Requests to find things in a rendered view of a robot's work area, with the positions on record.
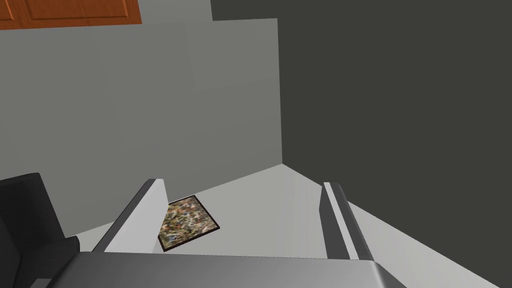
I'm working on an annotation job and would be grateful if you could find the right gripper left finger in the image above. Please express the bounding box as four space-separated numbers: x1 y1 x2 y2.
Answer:
91 178 170 254

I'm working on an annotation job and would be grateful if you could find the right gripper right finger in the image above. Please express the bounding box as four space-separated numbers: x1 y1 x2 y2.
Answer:
318 181 375 262

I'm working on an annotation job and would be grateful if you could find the black-framed speckled picture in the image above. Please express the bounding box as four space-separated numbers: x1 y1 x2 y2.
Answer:
157 194 221 253

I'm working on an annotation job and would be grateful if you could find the black armchair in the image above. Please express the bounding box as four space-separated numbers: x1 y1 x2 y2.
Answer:
0 172 81 288

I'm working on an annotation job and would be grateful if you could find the orange wooden door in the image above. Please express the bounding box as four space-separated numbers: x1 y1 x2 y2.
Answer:
0 0 143 31

